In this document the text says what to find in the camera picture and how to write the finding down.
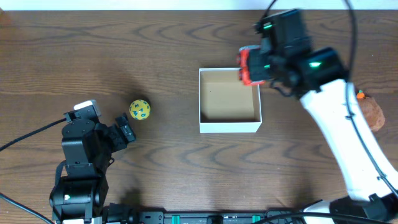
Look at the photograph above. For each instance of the red toy truck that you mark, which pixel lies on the red toy truck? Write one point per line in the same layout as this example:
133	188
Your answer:
243	70

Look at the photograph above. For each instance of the brown plush toy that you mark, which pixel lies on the brown plush toy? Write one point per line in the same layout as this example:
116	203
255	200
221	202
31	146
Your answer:
371	111

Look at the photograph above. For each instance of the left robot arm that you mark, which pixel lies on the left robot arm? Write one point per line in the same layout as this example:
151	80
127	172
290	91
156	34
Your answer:
81	186

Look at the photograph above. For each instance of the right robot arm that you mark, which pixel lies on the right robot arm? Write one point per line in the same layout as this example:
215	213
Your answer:
318	79

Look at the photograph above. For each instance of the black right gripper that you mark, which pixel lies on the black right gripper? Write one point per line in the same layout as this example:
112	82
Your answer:
255	66

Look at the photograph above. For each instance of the yellow ball with blue letters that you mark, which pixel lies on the yellow ball with blue letters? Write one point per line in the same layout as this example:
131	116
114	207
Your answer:
140	109

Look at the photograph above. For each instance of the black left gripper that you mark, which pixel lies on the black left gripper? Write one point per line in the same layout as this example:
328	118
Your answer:
117	135

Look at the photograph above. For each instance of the white cardboard box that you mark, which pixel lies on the white cardboard box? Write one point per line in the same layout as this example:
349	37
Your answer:
225	104

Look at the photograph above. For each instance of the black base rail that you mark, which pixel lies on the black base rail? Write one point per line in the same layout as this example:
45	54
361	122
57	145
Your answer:
118	213

